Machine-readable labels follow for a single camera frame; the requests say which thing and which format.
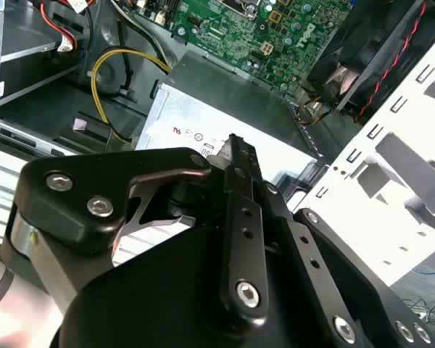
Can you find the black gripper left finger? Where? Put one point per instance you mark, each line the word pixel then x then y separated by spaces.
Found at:
pixel 76 192

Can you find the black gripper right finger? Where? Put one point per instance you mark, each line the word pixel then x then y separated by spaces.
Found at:
pixel 311 253

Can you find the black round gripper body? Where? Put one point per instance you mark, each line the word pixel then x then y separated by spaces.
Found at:
pixel 148 308

